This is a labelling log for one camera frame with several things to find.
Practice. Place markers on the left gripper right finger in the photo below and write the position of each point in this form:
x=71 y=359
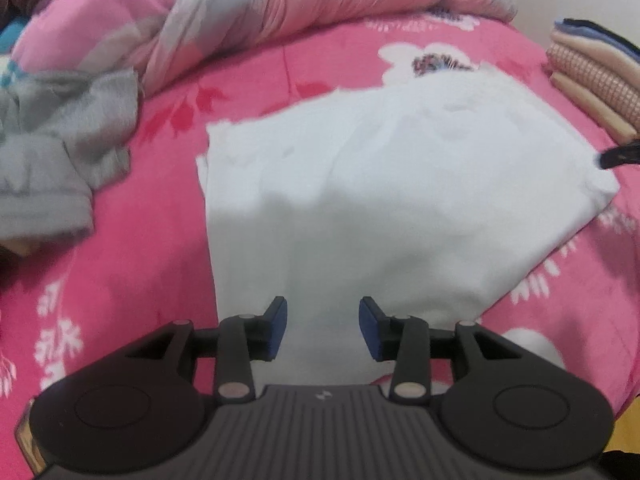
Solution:
x=404 y=341

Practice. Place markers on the pink floral quilt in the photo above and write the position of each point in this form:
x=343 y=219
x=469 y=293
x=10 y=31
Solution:
x=162 y=39

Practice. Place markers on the stack of folded clothes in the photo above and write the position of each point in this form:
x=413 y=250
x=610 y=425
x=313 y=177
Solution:
x=598 y=71

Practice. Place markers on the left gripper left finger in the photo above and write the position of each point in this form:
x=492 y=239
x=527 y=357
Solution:
x=241 y=340

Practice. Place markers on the grey garment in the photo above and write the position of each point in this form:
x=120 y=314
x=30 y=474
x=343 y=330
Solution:
x=64 y=136

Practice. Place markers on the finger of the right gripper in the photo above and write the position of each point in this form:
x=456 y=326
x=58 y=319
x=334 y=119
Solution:
x=628 y=154

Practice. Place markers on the pink floral bed sheet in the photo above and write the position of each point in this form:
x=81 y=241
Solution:
x=147 y=261

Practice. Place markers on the white sweatshirt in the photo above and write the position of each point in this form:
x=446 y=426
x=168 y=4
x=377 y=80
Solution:
x=434 y=196

